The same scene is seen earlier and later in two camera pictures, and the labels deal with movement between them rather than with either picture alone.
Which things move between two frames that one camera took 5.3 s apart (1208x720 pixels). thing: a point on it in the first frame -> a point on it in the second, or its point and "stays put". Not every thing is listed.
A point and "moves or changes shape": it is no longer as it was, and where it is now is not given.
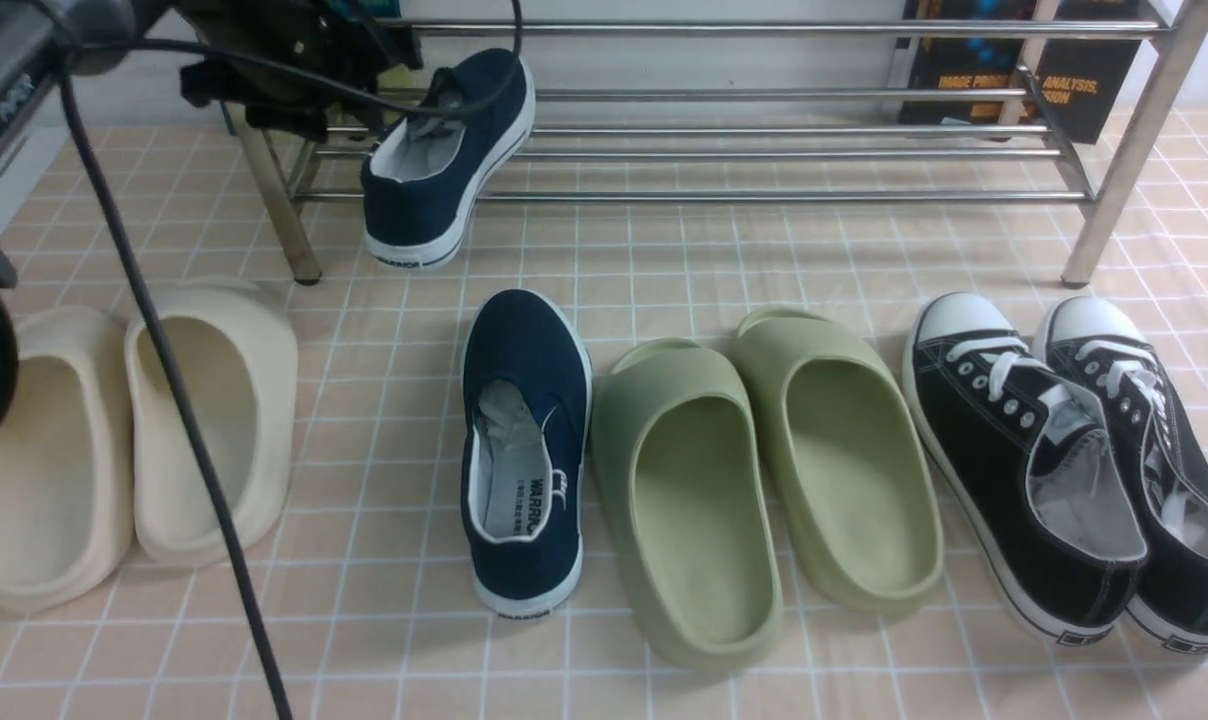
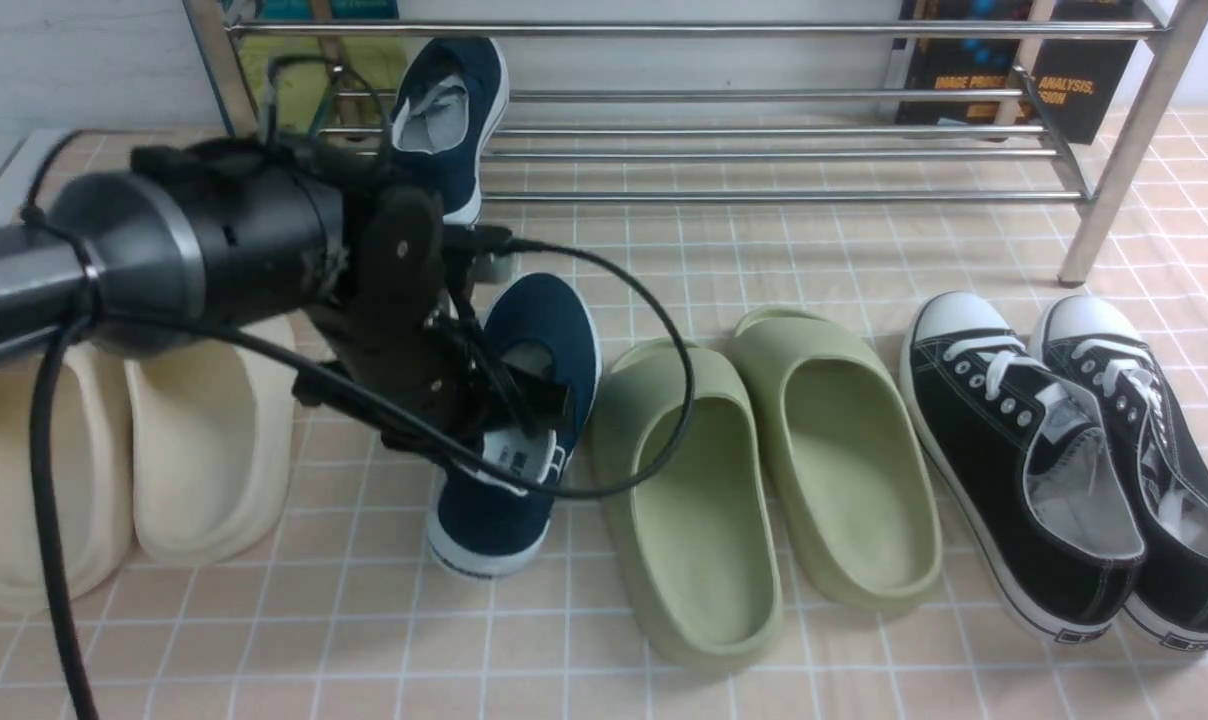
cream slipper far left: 48,517 stays put
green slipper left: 680,466 stays put
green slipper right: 851,475 stays put
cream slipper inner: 237,352 stays put
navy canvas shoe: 526,421 moves or changes shape
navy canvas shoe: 425,180 moves or changes shape
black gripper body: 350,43 -> 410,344
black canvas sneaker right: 1191,596 stays put
